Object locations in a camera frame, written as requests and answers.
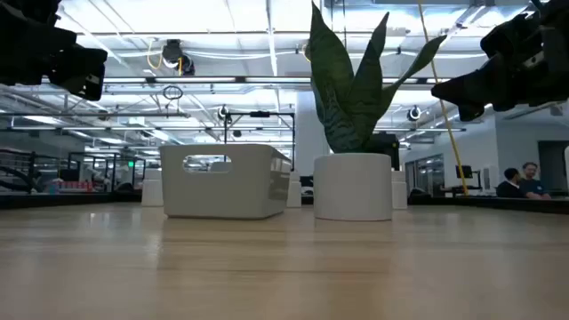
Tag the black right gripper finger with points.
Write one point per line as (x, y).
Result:
(467, 86)
(472, 112)

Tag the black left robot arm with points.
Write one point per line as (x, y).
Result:
(26, 11)

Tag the black computer monitor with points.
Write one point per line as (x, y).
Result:
(464, 171)

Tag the green snake plant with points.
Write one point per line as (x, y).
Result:
(342, 102)

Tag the black ceiling mounted camera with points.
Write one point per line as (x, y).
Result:
(173, 53)

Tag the black equipment box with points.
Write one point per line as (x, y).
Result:
(384, 144)

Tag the white round plant pot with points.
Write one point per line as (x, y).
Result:
(353, 186)

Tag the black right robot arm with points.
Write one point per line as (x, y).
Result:
(555, 11)

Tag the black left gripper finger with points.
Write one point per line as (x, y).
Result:
(77, 69)

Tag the person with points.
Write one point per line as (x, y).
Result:
(533, 184)
(510, 186)

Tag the black background workstation frame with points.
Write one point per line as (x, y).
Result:
(260, 114)

